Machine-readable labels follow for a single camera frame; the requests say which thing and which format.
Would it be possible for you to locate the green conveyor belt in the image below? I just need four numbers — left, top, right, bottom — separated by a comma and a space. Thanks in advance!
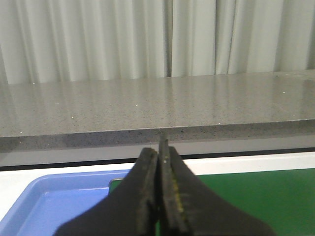
108, 168, 315, 236

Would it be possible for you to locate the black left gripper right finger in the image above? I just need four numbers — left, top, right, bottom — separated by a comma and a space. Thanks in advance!
158, 136, 273, 236

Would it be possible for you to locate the grey stone counter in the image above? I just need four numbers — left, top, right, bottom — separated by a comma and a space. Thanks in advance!
0, 70, 315, 168

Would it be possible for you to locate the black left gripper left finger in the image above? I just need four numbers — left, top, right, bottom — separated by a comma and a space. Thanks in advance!
55, 147, 158, 236

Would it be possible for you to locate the blue plastic tray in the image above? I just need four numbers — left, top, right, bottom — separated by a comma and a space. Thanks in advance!
0, 170, 128, 236

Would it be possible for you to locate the white curtain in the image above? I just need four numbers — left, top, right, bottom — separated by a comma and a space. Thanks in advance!
0, 0, 315, 84

